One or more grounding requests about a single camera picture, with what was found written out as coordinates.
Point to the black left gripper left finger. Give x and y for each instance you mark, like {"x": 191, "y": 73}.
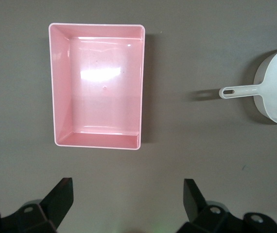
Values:
{"x": 46, "y": 213}

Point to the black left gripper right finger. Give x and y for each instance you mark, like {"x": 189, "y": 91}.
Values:
{"x": 206, "y": 218}

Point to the pink plastic bin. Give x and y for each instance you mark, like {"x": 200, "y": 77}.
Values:
{"x": 104, "y": 85}

